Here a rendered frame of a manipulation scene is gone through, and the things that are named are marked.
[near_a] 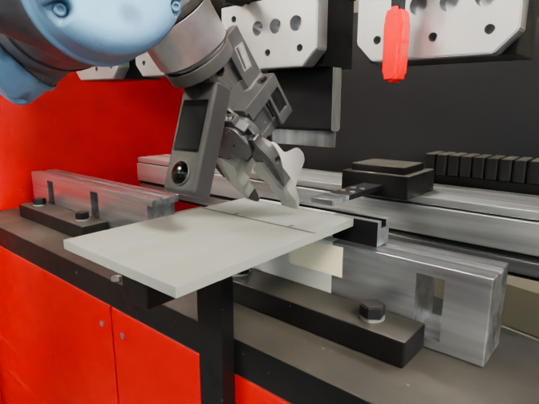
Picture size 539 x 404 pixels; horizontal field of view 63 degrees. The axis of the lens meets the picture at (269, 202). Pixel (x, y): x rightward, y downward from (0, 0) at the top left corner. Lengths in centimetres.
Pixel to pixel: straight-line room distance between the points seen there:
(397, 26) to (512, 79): 58
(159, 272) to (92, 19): 22
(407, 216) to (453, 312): 31
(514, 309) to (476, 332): 210
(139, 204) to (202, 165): 41
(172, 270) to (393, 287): 26
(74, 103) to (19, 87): 97
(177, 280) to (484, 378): 31
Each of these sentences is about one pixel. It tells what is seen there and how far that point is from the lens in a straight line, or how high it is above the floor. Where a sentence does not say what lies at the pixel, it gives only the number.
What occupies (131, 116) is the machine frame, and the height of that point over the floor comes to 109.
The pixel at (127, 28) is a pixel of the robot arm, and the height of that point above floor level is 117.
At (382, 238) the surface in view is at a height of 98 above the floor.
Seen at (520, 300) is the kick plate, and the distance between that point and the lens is 257.
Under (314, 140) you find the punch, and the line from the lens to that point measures 57.
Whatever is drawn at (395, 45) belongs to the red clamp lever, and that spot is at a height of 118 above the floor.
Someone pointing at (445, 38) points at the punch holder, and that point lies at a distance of 45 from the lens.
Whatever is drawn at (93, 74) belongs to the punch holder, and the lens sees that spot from 88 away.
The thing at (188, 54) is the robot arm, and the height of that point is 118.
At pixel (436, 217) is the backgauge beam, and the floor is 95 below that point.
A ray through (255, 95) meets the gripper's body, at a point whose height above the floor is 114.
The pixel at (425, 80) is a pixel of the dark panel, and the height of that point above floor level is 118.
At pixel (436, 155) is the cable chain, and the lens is 90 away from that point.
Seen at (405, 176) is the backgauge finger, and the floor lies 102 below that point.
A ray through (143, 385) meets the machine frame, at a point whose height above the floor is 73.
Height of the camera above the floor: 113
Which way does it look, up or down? 13 degrees down
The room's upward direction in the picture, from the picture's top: straight up
